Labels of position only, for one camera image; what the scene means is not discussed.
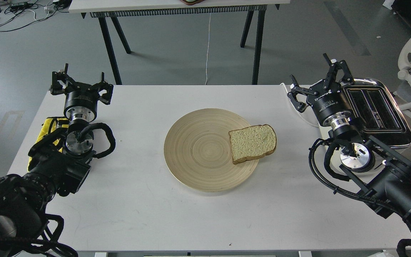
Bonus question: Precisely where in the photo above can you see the background table with black legs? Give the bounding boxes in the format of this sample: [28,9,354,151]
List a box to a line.
[67,0,291,85]

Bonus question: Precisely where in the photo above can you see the white toaster power cable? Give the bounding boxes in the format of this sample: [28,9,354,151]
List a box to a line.
[280,82,319,128]

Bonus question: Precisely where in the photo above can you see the yellow black cloth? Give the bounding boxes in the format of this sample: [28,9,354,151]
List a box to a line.
[27,117,69,172]

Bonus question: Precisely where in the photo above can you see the brown object on background table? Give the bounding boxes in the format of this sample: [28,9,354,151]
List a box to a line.
[181,0,204,5]

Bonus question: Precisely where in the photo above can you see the white hanging cable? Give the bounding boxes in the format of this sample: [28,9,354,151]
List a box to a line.
[205,13,212,85]

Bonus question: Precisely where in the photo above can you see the slice of bread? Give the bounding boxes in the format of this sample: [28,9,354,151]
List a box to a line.
[228,124,277,165]

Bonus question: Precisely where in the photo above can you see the floor cables and power strips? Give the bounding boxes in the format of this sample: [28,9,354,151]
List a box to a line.
[0,0,72,38]

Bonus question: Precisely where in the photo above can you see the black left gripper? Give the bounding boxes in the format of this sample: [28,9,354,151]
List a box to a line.
[50,64,114,122]

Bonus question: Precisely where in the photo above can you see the white chrome toaster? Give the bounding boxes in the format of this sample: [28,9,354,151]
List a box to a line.
[318,77,411,172]

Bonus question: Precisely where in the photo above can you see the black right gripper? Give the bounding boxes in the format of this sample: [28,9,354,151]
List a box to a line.
[287,53,355,128]

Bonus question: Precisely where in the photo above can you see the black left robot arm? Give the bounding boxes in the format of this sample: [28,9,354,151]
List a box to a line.
[0,64,116,257]

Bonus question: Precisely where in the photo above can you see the round wooden plate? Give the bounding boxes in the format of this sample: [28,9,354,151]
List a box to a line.
[164,109,258,192]

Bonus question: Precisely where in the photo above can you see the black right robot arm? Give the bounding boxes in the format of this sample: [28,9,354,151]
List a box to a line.
[287,54,411,257]

